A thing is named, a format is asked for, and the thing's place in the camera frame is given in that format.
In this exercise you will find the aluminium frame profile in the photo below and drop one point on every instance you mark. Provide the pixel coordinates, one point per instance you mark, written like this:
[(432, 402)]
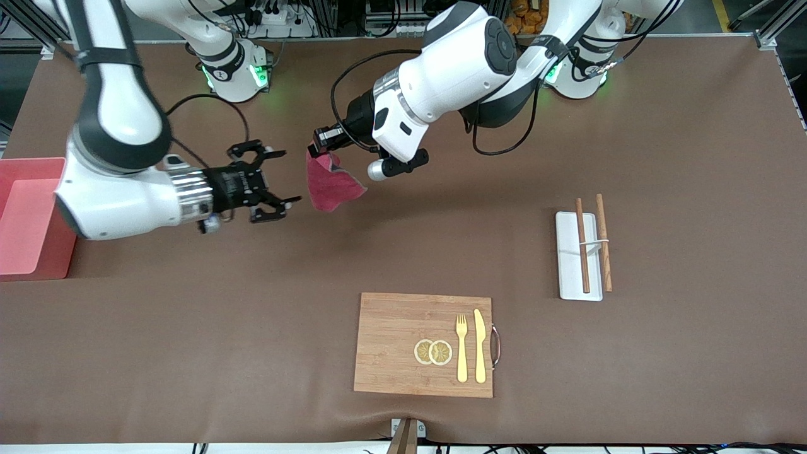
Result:
[(778, 25)]

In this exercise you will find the orange snack bags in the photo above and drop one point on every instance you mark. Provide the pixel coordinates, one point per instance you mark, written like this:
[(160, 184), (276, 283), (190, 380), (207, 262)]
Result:
[(529, 16)]

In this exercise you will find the brown wooden rack rod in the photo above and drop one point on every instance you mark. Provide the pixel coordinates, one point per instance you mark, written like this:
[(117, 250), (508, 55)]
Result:
[(582, 252), (604, 258)]

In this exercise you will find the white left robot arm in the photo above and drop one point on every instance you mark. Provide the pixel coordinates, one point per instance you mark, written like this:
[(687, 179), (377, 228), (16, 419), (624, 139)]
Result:
[(460, 69)]

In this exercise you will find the lemon slice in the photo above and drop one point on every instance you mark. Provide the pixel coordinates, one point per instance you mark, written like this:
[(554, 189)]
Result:
[(441, 353), (421, 352)]

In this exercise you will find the red cloth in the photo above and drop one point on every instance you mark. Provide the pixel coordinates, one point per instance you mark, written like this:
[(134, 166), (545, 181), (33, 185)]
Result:
[(331, 186)]

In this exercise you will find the white metal mounting plate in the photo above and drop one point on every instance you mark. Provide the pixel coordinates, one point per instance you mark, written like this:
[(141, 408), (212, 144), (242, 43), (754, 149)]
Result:
[(421, 430)]

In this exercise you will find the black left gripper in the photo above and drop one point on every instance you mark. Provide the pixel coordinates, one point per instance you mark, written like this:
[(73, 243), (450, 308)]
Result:
[(360, 116)]

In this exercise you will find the white socket bar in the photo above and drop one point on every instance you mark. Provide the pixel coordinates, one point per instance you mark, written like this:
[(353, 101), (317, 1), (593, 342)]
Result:
[(397, 29)]

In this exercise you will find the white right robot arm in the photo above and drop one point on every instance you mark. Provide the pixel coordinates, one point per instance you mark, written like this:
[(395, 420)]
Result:
[(120, 195)]

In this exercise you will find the bamboo cutting board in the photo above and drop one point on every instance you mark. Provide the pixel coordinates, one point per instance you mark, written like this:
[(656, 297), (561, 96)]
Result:
[(391, 347)]

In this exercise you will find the yellow fork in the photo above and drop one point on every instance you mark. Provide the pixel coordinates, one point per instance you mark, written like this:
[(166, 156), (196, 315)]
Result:
[(462, 356)]

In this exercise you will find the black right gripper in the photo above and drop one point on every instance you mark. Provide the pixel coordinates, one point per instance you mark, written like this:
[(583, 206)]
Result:
[(231, 187)]

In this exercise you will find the pink plastic bin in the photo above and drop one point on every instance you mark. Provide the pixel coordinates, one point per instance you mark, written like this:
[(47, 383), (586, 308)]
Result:
[(31, 233)]

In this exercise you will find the thin white rack crossbar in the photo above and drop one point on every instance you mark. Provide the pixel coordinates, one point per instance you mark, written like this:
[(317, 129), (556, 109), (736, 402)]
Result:
[(596, 242)]

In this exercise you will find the yellow knife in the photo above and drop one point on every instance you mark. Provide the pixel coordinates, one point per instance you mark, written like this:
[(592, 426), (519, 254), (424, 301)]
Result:
[(480, 347)]

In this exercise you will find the white power strip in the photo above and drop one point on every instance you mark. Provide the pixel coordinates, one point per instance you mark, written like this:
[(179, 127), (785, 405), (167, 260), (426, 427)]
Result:
[(277, 22)]

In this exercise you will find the brown camera support strut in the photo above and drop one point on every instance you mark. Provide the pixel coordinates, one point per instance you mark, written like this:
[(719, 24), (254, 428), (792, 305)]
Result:
[(403, 441)]

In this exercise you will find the white rack base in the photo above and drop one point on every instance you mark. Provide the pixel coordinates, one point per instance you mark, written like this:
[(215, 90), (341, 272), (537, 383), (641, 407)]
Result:
[(567, 265)]

